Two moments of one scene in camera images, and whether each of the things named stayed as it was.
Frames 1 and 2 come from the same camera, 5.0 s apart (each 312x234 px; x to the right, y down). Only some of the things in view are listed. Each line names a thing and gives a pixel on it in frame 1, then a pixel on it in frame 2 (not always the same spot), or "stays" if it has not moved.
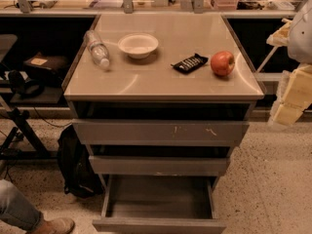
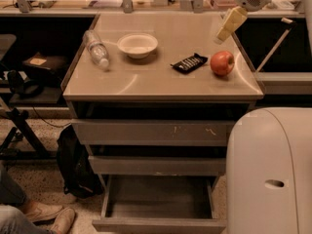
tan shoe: (54, 226) to (63, 221)
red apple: (222, 62) stays
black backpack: (78, 175) stays
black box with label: (51, 68) stays
